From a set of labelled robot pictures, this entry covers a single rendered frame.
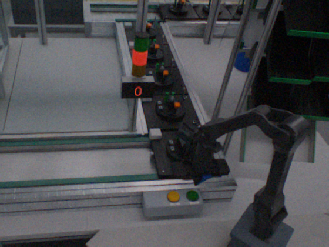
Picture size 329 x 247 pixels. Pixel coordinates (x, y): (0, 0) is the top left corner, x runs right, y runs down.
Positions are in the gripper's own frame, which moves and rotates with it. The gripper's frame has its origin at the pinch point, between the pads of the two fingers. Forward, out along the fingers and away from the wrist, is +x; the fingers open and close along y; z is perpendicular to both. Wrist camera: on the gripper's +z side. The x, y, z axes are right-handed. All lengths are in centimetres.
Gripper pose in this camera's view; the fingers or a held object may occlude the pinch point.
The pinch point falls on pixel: (197, 178)
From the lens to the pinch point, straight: 121.6
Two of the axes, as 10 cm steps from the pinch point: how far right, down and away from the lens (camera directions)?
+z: -1.5, -6.8, 7.2
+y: -9.9, 0.5, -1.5
